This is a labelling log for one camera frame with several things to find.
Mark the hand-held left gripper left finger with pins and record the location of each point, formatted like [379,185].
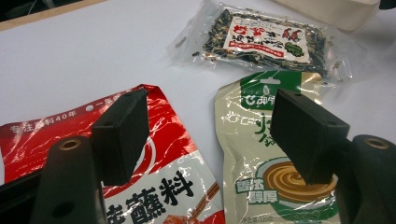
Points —
[120,140]

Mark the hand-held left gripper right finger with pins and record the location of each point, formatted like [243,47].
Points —
[308,140]

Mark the red and white sauce packet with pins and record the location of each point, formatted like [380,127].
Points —
[174,143]

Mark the beige and green sauce packet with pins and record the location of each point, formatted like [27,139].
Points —
[246,149]

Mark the cream plastic box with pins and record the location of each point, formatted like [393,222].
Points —
[336,12]

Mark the clear seaweed packet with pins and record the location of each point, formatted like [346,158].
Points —
[264,40]

